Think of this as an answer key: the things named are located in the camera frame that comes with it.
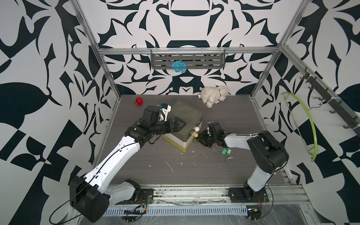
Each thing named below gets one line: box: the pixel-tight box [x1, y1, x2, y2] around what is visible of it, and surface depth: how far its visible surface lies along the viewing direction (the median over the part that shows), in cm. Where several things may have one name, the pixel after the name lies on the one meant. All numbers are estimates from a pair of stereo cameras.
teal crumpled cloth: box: [171, 60, 188, 74], surface depth 93 cm
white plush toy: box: [197, 85, 229, 109], surface depth 113 cm
